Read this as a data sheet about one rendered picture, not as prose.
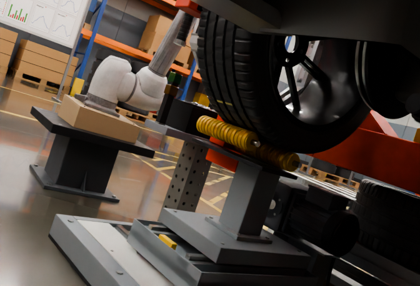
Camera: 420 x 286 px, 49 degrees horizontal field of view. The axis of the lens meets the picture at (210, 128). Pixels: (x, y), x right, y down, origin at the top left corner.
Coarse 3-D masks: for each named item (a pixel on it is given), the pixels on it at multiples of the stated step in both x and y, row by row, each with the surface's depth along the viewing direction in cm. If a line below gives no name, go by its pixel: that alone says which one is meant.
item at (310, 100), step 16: (272, 48) 120; (304, 48) 150; (336, 48) 161; (352, 48) 155; (272, 64) 121; (288, 64) 147; (304, 64) 156; (320, 64) 166; (336, 64) 160; (352, 64) 155; (272, 80) 122; (288, 80) 155; (320, 80) 163; (336, 80) 158; (352, 80) 153; (304, 96) 162; (320, 96) 158; (336, 96) 154; (352, 96) 150; (288, 112) 129; (304, 112) 152; (320, 112) 150; (336, 112) 147; (304, 128) 135; (320, 128) 139
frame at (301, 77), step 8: (192, 32) 141; (192, 40) 140; (320, 40) 168; (192, 48) 141; (312, 48) 173; (320, 48) 170; (312, 56) 168; (320, 56) 170; (296, 72) 172; (304, 72) 169; (296, 80) 171; (304, 80) 168; (288, 88) 171; (304, 88) 168; (288, 96) 165
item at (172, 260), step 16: (144, 224) 143; (160, 224) 147; (128, 240) 141; (144, 240) 134; (160, 240) 129; (176, 240) 139; (144, 256) 132; (160, 256) 127; (176, 256) 122; (192, 256) 120; (176, 272) 120; (192, 272) 116; (208, 272) 115; (224, 272) 126; (240, 272) 130; (256, 272) 134; (272, 272) 139; (288, 272) 143; (304, 272) 148
